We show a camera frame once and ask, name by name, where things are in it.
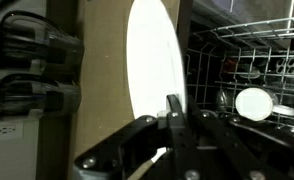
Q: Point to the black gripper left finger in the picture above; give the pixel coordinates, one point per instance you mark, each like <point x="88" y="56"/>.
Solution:
<point x="180" y="146"/>

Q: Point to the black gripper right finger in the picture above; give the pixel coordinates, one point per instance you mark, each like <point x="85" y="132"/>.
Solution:
<point x="240" y="150"/>

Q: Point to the large white plate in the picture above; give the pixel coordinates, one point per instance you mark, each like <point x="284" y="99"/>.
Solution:
<point x="153" y="60"/>

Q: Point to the open dishwasher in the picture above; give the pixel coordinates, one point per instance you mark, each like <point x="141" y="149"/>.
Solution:
<point x="183" y="20"/>

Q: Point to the white mug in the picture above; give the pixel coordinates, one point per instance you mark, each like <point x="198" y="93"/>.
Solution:
<point x="253" y="104"/>

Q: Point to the white wall outlet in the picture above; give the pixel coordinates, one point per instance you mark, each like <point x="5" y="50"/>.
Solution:
<point x="3" y="130"/>

